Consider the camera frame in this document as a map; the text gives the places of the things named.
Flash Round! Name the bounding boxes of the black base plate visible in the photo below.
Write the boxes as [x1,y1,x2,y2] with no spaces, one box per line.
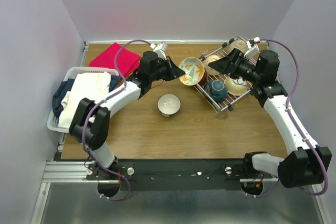
[86,158,271,191]

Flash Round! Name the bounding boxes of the teal white bowl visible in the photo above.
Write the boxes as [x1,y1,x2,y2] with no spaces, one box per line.
[157,94,181,118]

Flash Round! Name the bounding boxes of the red bowl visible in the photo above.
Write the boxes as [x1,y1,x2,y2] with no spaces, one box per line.
[197,73,207,87]

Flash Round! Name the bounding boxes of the wire dish rack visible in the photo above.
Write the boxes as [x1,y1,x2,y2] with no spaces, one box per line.
[180,36,279,119]

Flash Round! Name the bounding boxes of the white cloth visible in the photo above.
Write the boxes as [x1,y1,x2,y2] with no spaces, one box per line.
[58,72,111,129]

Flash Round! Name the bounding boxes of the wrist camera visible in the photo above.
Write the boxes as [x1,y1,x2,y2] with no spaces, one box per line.
[150,42,167,60]
[244,37,260,60]

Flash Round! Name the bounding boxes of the beige bowl with drawing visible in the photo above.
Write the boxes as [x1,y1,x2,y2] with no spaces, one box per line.
[203,54,223,76]

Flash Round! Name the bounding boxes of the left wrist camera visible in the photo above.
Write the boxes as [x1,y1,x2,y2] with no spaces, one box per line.
[150,42,167,60]

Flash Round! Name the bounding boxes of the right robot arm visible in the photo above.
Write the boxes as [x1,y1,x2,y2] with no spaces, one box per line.
[209,49,332,188]

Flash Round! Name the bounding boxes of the navy blue garment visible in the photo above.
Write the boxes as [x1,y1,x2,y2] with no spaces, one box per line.
[52,76,121,118]

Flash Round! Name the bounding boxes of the white floral bowl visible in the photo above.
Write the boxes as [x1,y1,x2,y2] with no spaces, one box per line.
[179,57,205,86]

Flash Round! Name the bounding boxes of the plain beige bowl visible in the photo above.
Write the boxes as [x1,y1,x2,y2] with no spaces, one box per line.
[226,39,248,54]

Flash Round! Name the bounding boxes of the cream striped bowl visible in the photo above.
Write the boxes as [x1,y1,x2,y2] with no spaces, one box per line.
[224,77,249,96]

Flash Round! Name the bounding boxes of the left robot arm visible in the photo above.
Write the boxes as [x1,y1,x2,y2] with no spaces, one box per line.
[69,51,185,179]

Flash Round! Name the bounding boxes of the aluminium frame rail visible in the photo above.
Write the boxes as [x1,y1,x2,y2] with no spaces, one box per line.
[41,159,323,183]

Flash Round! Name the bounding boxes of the red folded cloth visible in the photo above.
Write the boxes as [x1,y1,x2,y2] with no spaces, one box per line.
[89,42,141,77]

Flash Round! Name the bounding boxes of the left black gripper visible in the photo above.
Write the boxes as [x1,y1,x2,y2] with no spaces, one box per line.
[150,56,185,82]

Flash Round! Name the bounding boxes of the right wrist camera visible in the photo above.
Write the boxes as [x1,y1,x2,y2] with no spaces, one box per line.
[244,37,260,60]

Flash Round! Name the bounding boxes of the white laundry basket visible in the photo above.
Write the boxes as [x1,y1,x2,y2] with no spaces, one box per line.
[47,67,120,133]

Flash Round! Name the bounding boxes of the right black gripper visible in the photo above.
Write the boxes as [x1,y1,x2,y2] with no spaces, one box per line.
[208,47,261,83]

